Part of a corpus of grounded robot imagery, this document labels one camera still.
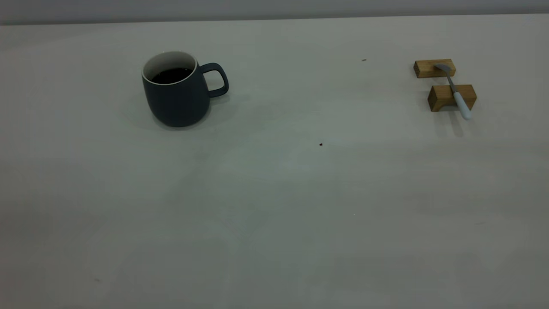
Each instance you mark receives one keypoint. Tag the dark grey ceramic mug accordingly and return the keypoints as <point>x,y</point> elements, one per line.
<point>178,103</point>

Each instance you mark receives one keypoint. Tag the arched wooden block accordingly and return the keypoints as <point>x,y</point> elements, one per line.
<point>441,95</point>

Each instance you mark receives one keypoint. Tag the flat rectangular wooden block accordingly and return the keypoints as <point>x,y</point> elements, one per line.
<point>424,68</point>

